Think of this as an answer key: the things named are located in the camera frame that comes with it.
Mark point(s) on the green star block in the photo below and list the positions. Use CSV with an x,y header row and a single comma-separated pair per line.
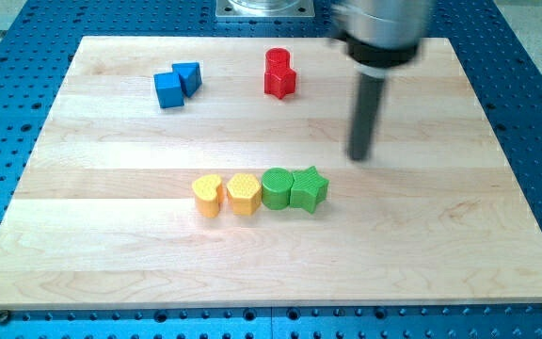
x,y
309,188

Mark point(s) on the red star block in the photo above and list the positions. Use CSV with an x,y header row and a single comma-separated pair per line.
x,y
279,82

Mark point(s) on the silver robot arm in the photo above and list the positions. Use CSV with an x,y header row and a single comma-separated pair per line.
x,y
381,34

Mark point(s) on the yellow hexagon block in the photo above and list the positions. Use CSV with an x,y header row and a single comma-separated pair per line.
x,y
244,193

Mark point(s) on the blue perforated metal table plate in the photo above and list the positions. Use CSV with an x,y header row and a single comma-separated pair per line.
x,y
36,49

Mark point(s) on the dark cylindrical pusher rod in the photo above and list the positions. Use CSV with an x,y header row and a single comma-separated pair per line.
x,y
364,116

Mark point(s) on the green cylinder block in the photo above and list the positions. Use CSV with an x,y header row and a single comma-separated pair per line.
x,y
277,185

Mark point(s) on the red cylinder block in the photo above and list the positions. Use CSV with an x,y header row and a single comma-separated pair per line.
x,y
276,60

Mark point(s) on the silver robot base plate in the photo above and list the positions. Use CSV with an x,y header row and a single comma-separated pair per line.
x,y
264,8

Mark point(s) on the blue triangular block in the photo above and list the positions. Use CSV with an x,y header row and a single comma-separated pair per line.
x,y
190,77

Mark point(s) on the blue cube block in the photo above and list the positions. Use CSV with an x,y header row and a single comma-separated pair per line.
x,y
169,91

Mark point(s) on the light wooden board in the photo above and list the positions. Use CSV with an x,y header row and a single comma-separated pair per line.
x,y
104,216

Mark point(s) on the yellow heart block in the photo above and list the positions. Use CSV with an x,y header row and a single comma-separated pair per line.
x,y
208,193

